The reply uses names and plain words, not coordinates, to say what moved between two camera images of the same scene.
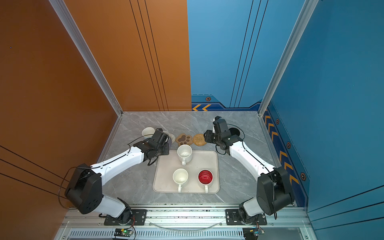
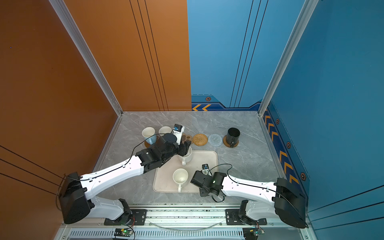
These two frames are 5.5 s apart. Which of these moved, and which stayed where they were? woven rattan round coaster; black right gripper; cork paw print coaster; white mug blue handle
Moved: black right gripper
Stayed: woven rattan round coaster; cork paw print coaster; white mug blue handle
